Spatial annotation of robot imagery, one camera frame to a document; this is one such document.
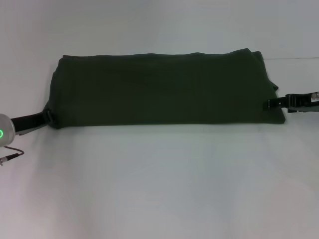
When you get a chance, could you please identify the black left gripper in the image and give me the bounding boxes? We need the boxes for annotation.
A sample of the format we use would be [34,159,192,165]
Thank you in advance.
[11,109,57,136]

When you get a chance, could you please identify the dark green shirt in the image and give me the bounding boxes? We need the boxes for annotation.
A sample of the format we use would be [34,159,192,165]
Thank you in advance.
[42,47,286,130]

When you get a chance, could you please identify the left arm silver cable connector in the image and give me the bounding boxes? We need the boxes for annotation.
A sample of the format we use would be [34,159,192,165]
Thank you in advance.
[0,146,24,166]

